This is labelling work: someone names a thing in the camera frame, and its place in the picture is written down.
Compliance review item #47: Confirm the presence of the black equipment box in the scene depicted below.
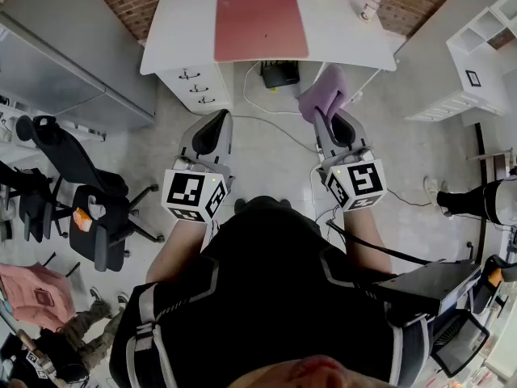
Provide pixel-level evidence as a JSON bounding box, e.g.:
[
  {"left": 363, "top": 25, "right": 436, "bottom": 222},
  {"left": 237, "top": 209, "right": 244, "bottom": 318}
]
[{"left": 371, "top": 259, "right": 482, "bottom": 319}]

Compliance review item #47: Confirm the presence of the white shelf unit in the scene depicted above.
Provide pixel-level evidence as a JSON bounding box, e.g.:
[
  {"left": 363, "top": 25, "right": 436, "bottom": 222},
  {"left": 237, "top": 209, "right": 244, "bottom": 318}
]
[{"left": 405, "top": 0, "right": 517, "bottom": 124}]

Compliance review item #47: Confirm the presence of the purple cloth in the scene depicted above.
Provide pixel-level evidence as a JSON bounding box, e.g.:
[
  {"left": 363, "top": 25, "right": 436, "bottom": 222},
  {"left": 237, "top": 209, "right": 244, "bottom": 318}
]
[{"left": 297, "top": 63, "right": 349, "bottom": 125}]

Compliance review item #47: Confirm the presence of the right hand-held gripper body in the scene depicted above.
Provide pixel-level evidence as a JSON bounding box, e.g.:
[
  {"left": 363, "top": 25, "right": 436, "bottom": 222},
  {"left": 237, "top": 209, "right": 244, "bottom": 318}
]
[{"left": 317, "top": 146, "right": 388, "bottom": 213}]

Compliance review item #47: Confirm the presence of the black router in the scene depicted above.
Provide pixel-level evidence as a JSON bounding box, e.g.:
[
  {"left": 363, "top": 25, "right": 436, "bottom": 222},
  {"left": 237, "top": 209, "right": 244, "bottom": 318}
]
[{"left": 259, "top": 60, "right": 301, "bottom": 90}]

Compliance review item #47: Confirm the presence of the black pole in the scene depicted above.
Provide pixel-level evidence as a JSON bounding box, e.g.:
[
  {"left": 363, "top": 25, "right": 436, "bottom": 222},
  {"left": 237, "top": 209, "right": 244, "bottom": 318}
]
[{"left": 473, "top": 122, "right": 488, "bottom": 264}]

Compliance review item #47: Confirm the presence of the person's left forearm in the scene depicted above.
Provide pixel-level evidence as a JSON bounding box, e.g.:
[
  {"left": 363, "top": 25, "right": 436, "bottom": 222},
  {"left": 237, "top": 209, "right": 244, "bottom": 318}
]
[{"left": 145, "top": 215, "right": 216, "bottom": 285}]

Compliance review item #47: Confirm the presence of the pink desk mat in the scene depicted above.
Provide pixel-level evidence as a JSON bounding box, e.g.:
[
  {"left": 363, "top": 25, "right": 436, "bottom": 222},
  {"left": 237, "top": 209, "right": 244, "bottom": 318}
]
[{"left": 212, "top": 0, "right": 310, "bottom": 63}]

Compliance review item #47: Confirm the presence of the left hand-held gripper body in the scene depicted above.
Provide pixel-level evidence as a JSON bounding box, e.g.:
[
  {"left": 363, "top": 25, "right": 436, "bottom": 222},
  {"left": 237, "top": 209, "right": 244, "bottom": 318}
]
[{"left": 161, "top": 154, "right": 237, "bottom": 224}]

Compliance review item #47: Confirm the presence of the person's face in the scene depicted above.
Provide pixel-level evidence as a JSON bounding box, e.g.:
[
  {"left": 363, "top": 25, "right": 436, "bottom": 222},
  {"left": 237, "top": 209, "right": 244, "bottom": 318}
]
[{"left": 237, "top": 353, "right": 391, "bottom": 388}]

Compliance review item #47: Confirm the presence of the white cable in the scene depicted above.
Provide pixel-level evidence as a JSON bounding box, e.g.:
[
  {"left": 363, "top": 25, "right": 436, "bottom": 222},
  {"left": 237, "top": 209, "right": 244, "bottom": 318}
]
[{"left": 242, "top": 61, "right": 324, "bottom": 155}]

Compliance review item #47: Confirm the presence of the black mesh chair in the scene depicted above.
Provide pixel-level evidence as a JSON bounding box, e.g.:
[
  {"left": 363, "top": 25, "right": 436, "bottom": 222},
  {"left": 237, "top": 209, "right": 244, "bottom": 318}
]
[{"left": 430, "top": 308, "right": 490, "bottom": 378}]

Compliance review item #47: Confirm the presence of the small beige figurine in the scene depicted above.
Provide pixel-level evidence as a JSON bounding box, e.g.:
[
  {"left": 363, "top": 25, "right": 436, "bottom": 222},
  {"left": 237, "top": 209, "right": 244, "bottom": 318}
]
[{"left": 359, "top": 0, "right": 382, "bottom": 23}]

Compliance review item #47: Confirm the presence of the black cable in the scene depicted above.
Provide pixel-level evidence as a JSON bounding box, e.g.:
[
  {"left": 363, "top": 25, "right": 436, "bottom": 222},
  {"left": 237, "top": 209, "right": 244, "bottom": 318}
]
[{"left": 326, "top": 220, "right": 434, "bottom": 267}]

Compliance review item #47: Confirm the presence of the white drawer unit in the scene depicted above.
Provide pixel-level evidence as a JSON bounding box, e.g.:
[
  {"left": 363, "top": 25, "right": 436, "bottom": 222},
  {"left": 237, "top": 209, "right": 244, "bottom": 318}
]
[{"left": 155, "top": 62, "right": 234, "bottom": 116}]

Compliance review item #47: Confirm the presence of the pink jacket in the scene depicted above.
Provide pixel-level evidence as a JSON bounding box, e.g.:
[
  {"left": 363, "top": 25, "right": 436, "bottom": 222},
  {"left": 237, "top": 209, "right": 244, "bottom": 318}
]
[{"left": 0, "top": 263, "right": 78, "bottom": 331}]

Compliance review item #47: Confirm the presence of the grey partition panel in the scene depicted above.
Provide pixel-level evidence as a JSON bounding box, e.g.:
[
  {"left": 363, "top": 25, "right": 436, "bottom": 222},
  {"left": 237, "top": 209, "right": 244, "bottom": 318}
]
[{"left": 0, "top": 0, "right": 158, "bottom": 133}]

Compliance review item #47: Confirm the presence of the person's right forearm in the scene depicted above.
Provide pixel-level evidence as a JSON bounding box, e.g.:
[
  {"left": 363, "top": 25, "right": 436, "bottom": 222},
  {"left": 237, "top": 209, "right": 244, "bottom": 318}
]
[{"left": 342, "top": 206, "right": 395, "bottom": 276}]

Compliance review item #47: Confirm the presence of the black office chair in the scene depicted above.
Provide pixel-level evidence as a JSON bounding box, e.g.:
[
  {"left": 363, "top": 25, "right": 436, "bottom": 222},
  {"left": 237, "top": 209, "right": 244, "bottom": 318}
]
[
  {"left": 0, "top": 159, "right": 56, "bottom": 243},
  {"left": 15, "top": 115, "right": 166, "bottom": 273}
]

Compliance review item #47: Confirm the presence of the orange packet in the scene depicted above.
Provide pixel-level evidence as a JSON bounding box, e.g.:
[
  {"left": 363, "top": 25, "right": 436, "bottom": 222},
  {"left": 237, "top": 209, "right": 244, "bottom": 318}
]
[{"left": 72, "top": 207, "right": 94, "bottom": 233}]

